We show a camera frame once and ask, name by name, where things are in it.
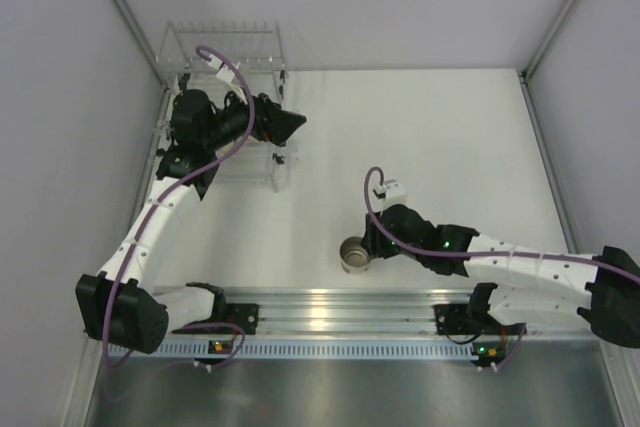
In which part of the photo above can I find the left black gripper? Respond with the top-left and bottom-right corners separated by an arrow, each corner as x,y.
202,83 -> 305,152

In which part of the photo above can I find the steel cup front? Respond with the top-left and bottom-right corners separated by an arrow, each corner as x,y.
339,236 -> 371,275

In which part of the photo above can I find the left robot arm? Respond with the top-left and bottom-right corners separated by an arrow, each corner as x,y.
75,89 -> 307,354

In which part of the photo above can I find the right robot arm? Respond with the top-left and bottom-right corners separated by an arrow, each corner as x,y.
361,205 -> 639,349

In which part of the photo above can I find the clear acrylic dish rack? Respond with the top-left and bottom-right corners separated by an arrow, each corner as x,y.
156,22 -> 295,192

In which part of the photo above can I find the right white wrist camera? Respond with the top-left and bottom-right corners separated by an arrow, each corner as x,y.
372,179 -> 408,205

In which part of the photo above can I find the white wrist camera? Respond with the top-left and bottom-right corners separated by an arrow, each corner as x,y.
372,179 -> 408,205
208,58 -> 246,102

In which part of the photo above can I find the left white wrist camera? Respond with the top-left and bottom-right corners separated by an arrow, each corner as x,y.
208,58 -> 246,102

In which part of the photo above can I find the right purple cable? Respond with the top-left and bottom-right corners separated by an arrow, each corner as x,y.
362,166 -> 640,373

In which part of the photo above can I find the purple cable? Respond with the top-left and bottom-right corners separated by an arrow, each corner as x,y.
362,166 -> 640,373
99,44 -> 257,368

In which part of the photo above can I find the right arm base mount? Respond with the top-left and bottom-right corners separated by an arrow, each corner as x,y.
433,303 -> 482,337

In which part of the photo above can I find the aluminium mounting rail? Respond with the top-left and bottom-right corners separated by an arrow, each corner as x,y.
82,287 -> 601,343

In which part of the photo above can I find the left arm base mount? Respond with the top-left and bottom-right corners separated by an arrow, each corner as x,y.
222,302 -> 260,335

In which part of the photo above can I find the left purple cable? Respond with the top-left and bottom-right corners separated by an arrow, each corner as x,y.
99,44 -> 257,368

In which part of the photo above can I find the left aluminium frame post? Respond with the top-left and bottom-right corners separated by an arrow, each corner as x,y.
111,0 -> 169,90

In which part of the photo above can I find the aluminium frame post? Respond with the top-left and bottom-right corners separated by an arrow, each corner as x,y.
111,0 -> 169,90
517,0 -> 616,79

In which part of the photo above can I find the white slotted cable duct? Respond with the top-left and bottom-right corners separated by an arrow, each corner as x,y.
102,337 -> 481,361

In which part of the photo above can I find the right aluminium frame post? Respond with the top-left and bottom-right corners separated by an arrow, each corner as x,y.
517,0 -> 616,79

